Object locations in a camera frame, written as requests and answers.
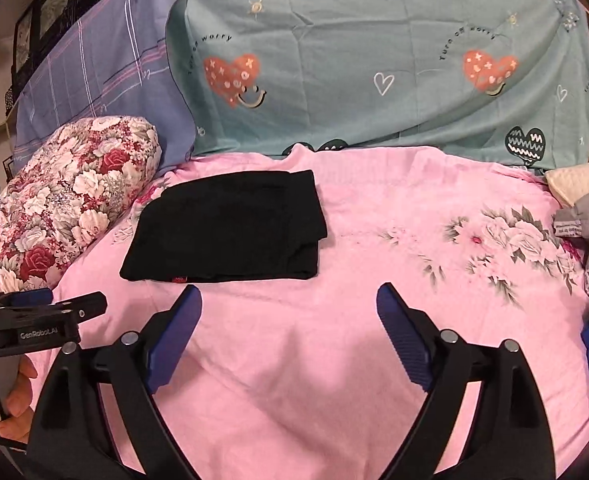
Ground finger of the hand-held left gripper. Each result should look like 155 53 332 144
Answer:
0 291 108 329
0 287 55 308

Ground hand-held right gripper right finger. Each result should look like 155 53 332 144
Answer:
376 282 558 480

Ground dark framed picture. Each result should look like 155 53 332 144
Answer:
12 7 36 75
37 0 76 42

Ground pink floral bedsheet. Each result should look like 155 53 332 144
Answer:
24 142 589 480

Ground blue striped pillow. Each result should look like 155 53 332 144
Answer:
12 0 198 176

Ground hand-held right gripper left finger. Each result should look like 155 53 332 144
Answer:
26 284 204 480

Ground cream quilted cloth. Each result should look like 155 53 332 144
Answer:
545 162 589 209

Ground black pants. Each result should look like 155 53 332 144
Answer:
119 170 329 283

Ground teal heart print blanket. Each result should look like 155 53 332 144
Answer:
167 0 589 168

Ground person's left hand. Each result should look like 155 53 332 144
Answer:
0 355 39 444

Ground floral red white pillow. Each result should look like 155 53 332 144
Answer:
0 116 162 296

